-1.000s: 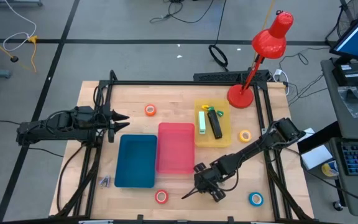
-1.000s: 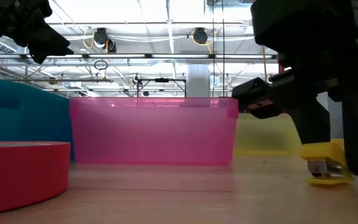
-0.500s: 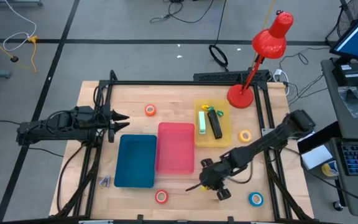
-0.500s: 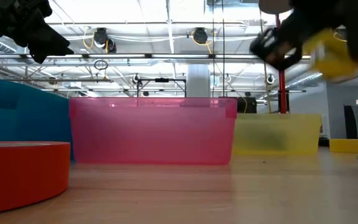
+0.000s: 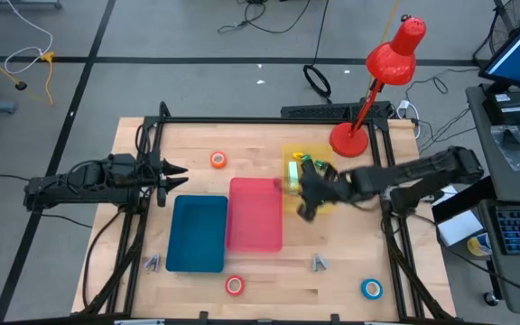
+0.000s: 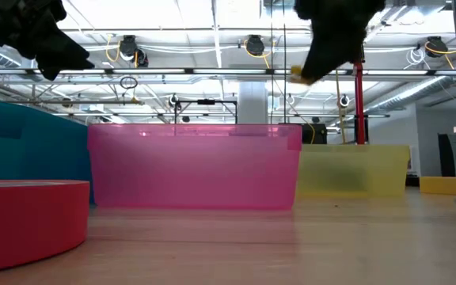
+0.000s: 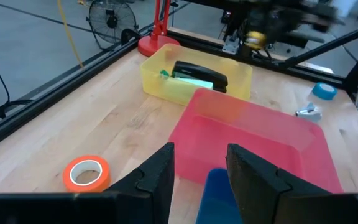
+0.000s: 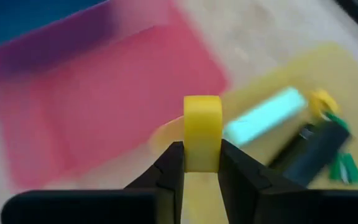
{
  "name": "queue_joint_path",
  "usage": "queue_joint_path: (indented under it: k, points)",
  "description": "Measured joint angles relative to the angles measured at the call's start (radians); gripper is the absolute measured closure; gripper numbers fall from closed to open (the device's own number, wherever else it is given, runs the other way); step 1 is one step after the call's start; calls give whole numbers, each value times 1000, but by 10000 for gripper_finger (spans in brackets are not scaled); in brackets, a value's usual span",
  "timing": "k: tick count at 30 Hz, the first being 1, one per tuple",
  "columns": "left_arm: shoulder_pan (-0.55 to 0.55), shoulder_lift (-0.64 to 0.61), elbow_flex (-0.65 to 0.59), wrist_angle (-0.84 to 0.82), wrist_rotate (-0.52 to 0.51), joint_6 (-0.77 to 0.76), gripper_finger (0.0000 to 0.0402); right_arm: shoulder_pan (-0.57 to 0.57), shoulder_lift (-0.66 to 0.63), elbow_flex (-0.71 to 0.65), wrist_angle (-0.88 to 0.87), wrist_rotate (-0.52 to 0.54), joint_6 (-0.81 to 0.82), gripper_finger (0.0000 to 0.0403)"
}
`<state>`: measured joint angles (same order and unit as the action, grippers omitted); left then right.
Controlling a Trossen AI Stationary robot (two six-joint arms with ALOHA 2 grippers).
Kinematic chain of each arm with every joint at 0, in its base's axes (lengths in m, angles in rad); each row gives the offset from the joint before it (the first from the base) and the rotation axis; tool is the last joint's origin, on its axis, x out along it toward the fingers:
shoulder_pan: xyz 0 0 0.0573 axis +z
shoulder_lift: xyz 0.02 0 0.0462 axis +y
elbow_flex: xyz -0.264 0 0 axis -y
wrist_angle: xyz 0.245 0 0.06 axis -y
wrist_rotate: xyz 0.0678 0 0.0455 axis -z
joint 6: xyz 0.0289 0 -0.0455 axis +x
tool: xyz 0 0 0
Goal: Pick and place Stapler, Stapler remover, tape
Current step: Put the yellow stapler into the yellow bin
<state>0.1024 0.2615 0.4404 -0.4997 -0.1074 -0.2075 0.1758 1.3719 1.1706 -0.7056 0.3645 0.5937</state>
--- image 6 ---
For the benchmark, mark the pink plastic bin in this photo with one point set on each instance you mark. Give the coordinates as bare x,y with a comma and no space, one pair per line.
192,170

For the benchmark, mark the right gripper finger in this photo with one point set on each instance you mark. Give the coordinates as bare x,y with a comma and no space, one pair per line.
331,59

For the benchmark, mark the yellow tape roll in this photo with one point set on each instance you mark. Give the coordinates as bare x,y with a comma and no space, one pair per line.
445,186

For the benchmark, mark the red tape roll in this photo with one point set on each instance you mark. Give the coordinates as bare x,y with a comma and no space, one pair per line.
26,221

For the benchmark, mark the yellow plastic bin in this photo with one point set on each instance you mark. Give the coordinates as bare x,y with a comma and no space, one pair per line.
354,170

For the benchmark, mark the yellow mini stapler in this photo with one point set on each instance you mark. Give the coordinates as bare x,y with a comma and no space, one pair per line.
297,75

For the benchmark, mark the blue plastic bin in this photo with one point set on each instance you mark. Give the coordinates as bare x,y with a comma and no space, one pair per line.
30,150

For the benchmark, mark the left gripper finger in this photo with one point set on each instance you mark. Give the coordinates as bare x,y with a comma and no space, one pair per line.
71,57

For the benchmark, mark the black metal stand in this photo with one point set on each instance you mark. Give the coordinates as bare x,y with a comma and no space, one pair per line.
206,102

